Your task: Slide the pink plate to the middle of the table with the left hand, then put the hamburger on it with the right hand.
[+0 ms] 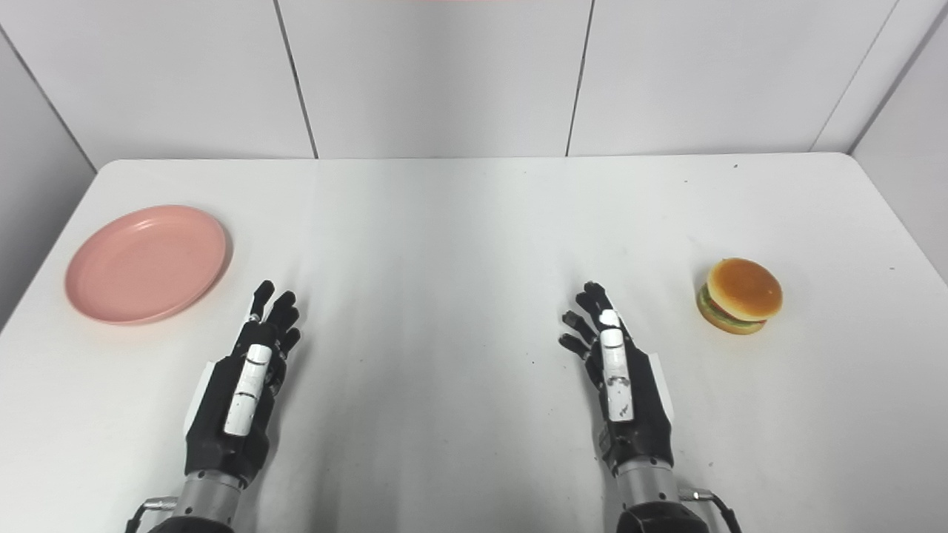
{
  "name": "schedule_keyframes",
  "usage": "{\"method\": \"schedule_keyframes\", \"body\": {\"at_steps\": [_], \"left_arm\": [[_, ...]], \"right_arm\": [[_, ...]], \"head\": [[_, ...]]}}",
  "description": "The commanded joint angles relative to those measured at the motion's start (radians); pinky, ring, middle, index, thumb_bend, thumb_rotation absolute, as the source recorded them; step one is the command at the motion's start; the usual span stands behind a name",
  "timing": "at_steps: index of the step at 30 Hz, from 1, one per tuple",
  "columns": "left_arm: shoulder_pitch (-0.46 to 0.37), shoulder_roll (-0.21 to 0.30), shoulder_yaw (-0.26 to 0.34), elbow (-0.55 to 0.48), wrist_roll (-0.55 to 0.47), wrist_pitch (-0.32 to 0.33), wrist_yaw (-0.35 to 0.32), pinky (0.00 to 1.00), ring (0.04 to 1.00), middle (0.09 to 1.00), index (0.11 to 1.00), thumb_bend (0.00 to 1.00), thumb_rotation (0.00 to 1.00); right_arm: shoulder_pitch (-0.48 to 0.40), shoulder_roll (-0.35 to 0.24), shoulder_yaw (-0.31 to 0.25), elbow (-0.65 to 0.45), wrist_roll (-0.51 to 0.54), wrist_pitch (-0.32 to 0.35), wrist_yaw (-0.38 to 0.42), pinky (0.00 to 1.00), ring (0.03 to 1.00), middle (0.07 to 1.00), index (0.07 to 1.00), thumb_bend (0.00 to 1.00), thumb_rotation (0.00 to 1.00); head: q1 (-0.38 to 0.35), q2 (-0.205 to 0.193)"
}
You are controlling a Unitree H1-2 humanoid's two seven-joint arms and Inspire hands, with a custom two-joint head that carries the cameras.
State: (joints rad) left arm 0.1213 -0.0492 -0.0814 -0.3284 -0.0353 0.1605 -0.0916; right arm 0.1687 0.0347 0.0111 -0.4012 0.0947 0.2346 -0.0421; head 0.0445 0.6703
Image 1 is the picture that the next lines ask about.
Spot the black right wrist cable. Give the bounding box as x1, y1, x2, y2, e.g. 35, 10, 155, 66
680, 488, 743, 533

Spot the pink round plate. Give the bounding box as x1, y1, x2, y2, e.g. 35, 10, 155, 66
64, 205, 229, 326

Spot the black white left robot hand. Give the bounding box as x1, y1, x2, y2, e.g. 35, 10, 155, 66
184, 279, 303, 486

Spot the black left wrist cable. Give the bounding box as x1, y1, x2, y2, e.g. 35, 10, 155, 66
124, 497, 179, 533

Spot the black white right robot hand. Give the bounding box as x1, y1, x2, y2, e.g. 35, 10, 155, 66
558, 281, 675, 475

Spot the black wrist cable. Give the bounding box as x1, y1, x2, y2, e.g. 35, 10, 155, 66
680, 488, 743, 533
124, 497, 179, 533

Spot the toy hamburger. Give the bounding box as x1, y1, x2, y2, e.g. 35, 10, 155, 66
695, 258, 784, 335

